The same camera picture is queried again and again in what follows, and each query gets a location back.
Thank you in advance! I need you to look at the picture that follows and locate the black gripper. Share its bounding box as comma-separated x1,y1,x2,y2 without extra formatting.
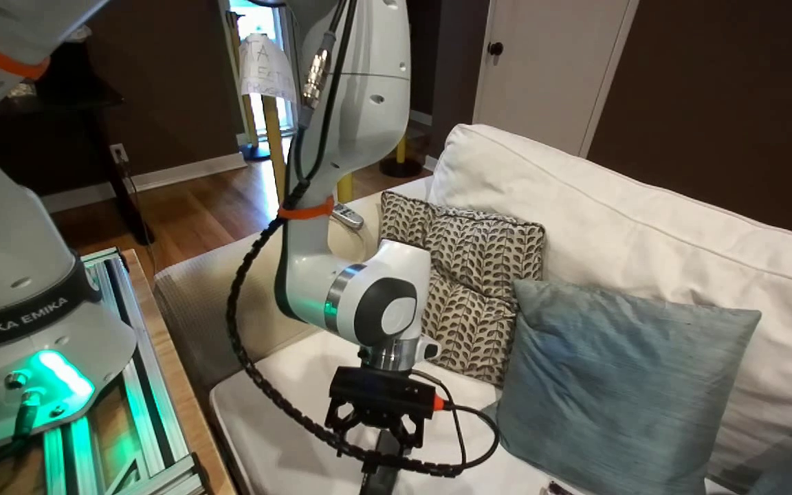
325,392,435,456

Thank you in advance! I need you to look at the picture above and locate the black remote control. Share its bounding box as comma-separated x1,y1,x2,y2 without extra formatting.
361,431,406,495

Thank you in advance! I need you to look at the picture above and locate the silver Pioneer remote control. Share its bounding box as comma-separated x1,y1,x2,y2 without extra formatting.
331,201,369,233

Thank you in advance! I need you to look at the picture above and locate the white sofa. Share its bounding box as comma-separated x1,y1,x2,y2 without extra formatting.
152,120,792,495

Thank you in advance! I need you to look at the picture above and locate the white lampshade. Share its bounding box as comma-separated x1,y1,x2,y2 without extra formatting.
236,31,300,105

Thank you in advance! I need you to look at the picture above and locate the white door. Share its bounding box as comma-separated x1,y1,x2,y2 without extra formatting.
469,0,640,159

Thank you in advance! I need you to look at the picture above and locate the black side table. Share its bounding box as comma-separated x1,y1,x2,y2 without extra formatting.
0,45,157,248

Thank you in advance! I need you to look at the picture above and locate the black braided cable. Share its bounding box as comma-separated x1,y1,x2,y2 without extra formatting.
223,214,501,480

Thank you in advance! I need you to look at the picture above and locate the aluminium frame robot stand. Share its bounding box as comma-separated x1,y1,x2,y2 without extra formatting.
0,245,211,495

